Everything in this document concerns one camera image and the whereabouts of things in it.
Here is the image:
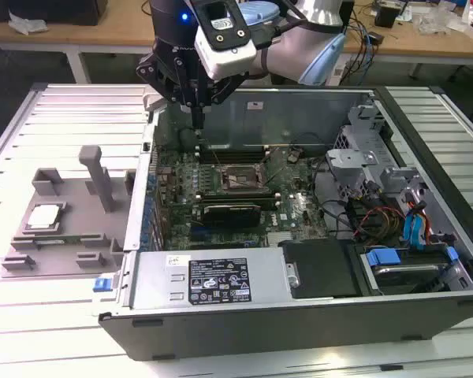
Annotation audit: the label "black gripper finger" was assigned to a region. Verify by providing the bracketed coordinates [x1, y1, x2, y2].
[197, 72, 246, 129]
[136, 54, 199, 129]

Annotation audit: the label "silver CPU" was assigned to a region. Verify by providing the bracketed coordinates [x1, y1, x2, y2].
[24, 203, 63, 234]

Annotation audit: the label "CPU socket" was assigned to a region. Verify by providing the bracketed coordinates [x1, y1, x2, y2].
[220, 163, 267, 195]

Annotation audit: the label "wooden desk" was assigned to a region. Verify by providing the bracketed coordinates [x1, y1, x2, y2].
[0, 0, 473, 86]

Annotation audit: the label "black round speaker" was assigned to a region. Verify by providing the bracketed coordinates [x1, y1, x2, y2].
[178, 126, 201, 153]

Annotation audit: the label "large black box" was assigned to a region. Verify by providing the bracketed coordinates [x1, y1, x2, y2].
[0, 0, 108, 27]

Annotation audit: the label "black graphics card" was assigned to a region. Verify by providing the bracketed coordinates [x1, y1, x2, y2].
[192, 201, 262, 228]

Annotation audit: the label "crumpled white plastic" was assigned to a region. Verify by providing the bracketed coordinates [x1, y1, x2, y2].
[7, 10, 49, 36]

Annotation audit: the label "black computer tower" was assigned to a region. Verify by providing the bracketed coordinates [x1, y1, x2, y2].
[339, 0, 356, 31]

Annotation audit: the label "silver metal drive cage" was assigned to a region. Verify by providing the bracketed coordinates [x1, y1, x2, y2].
[325, 102, 430, 206]

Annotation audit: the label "silver chipset heat sink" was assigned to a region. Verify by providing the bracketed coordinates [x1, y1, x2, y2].
[266, 231, 293, 248]

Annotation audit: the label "green motherboard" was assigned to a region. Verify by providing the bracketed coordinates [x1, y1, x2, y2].
[154, 144, 329, 251]

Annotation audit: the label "grey parts rack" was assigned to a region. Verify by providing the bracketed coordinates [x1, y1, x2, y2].
[0, 144, 138, 280]

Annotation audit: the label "small black cube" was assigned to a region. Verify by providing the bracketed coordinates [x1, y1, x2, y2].
[374, 4, 399, 28]

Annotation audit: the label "green RAM stick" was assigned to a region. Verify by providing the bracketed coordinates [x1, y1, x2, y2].
[12, 234, 103, 246]

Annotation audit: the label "silver power supply unit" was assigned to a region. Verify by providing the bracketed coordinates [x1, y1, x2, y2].
[130, 246, 301, 310]

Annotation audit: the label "black plastic cover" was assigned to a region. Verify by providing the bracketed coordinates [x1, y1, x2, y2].
[278, 239, 362, 299]

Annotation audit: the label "clear plastic bags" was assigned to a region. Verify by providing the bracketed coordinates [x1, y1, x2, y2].
[413, 6, 464, 35]

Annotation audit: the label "hard disk in blue carrier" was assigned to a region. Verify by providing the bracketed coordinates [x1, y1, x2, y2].
[360, 246, 464, 296]

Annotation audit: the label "black PC case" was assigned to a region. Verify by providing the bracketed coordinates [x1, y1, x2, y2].
[98, 84, 473, 361]

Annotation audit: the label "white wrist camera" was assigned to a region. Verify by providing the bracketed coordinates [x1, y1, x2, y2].
[194, 0, 258, 80]

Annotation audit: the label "blue cable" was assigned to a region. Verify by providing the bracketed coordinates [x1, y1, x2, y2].
[352, 17, 375, 86]

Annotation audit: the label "coloured power wire bundle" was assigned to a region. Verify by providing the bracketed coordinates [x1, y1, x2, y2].
[354, 206, 406, 242]

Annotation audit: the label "blue wire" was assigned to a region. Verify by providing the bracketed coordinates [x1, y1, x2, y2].
[404, 215, 419, 249]
[412, 199, 433, 250]

